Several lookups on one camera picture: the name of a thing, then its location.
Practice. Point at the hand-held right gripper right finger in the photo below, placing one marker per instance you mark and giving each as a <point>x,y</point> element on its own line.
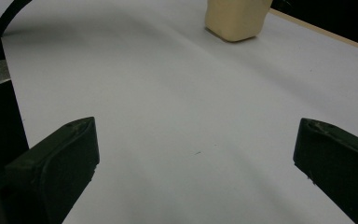
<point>338,165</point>

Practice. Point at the cream square ceramic cup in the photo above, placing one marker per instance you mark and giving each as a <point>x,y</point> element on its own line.
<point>234,20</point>

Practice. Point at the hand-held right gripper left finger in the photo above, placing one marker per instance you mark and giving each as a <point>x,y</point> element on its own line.
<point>59,168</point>

